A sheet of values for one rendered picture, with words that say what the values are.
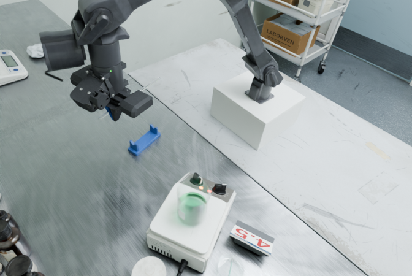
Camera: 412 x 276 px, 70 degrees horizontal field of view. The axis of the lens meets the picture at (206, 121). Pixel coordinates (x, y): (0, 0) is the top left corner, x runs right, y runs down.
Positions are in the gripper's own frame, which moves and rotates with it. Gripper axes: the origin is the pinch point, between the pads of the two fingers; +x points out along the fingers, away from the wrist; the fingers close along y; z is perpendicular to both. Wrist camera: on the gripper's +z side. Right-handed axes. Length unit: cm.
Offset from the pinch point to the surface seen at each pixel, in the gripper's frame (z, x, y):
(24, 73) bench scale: -6, 15, -50
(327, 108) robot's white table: -59, 18, 38
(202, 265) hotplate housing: 11.4, 13.8, 32.5
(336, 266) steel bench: -7, 19, 55
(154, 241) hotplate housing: 13.4, 13.0, 22.7
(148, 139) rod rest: -9.3, 16.9, 0.8
